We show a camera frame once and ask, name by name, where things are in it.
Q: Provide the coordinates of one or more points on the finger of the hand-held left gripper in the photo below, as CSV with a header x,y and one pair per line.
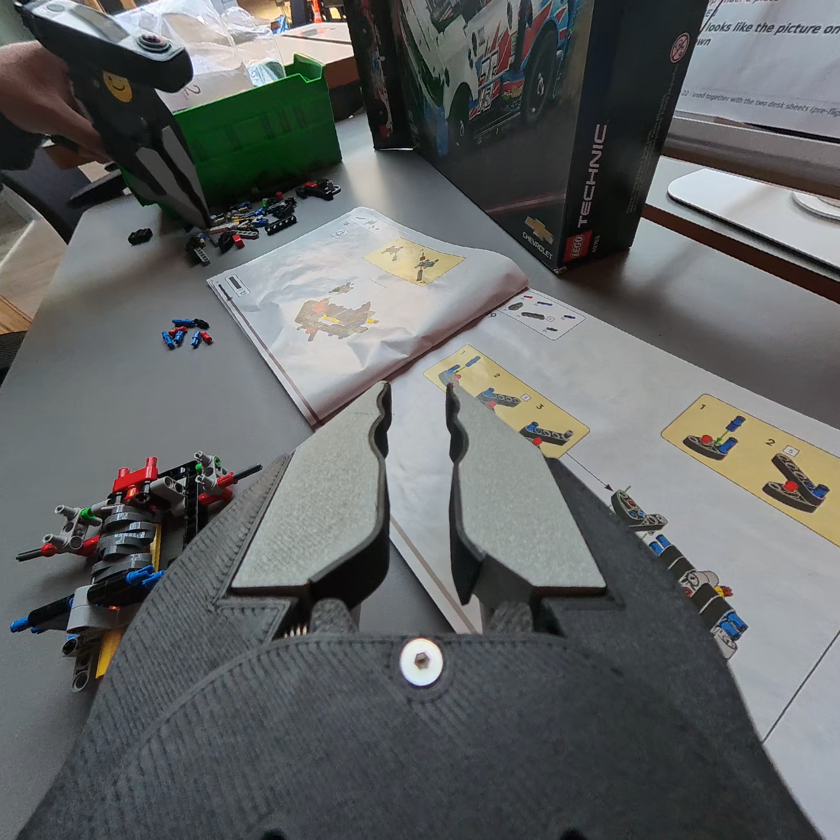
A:
x,y
161,180
180,164

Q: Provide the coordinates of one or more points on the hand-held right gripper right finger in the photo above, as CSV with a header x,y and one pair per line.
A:
x,y
525,518

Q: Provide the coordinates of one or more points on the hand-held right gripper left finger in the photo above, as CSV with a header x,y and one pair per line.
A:
x,y
308,518

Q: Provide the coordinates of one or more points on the pile of lego pieces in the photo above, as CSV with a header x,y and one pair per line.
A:
x,y
256,210

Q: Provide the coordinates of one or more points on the black lego chassis assembly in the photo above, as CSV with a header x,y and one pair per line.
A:
x,y
131,525

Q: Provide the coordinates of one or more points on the lego instruction booklet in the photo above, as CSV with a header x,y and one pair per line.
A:
x,y
407,315

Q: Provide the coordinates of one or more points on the person's left hand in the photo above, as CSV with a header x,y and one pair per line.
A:
x,y
39,92

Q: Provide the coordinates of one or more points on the green plastic bin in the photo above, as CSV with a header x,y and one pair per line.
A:
x,y
262,138

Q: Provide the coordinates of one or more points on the clear plastic bag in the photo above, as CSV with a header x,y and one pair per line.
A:
x,y
216,39

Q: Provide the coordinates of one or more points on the white background table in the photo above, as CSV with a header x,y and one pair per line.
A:
x,y
315,39

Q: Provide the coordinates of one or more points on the dark car picture box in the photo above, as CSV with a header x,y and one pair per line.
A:
x,y
590,131

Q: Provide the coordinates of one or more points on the white computer monitor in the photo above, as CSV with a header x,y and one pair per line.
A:
x,y
754,197

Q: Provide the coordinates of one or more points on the white printed instruction sheet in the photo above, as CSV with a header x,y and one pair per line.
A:
x,y
761,65

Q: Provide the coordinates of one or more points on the black chair frame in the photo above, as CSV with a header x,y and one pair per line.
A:
x,y
39,190

